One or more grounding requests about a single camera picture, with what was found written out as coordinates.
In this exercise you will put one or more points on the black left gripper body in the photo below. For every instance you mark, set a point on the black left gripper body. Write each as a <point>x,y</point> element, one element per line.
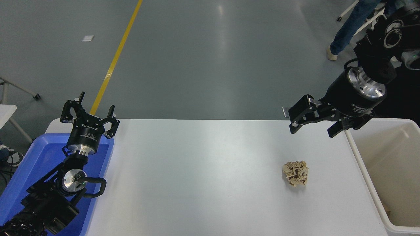
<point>85,132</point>

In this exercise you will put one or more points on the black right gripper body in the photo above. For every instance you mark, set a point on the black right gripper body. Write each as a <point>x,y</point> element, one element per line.
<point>344,98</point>

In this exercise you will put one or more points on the tan paper ball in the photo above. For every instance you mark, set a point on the tan paper ball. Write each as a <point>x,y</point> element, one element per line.
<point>295,173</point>

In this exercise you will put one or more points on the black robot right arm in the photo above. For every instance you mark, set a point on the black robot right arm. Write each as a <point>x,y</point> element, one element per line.
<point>377,39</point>

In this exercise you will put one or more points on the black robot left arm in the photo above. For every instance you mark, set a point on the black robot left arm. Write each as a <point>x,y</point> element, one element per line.
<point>49,200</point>

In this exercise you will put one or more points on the metal floor plate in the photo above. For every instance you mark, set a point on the metal floor plate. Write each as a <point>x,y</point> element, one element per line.
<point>285,112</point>

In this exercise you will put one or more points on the blue plastic tray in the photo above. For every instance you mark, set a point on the blue plastic tray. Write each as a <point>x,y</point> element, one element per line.
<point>39,157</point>

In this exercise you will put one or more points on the small white side table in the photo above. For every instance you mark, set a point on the small white side table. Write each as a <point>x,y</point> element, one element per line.
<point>6,114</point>

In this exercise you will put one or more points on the large pale plastic bin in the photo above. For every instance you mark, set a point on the large pale plastic bin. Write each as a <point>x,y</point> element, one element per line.
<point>393,183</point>

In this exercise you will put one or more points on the white wheeled chair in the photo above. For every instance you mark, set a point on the white wheeled chair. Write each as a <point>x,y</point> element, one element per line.
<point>346,10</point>

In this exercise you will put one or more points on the white frame with caster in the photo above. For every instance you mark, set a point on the white frame with caster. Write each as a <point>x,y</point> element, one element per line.
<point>19,88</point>

